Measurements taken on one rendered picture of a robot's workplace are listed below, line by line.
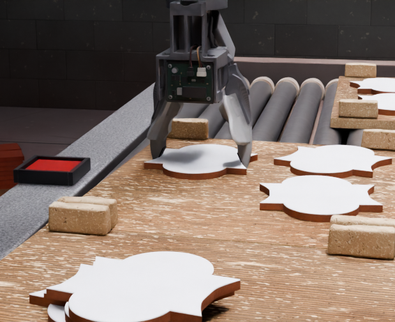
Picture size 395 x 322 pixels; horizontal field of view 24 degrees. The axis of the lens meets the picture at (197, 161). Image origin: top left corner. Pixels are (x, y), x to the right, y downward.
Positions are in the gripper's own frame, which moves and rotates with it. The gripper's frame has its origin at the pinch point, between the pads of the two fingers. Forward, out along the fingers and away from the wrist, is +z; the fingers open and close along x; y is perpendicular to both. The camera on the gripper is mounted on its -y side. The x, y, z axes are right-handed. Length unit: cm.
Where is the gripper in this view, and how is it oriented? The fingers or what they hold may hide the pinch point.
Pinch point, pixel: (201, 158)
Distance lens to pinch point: 114.1
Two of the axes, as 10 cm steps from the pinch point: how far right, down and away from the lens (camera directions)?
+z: 0.1, 9.6, 2.7
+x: 9.7, 0.6, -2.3
